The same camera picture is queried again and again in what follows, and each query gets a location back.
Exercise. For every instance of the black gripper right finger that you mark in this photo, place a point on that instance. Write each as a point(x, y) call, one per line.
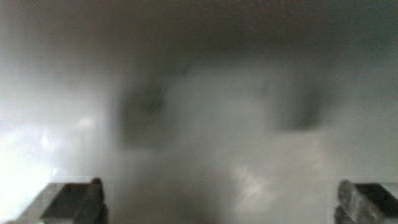
point(367, 203)

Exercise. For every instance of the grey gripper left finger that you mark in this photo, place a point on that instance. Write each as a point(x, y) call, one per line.
point(67, 204)

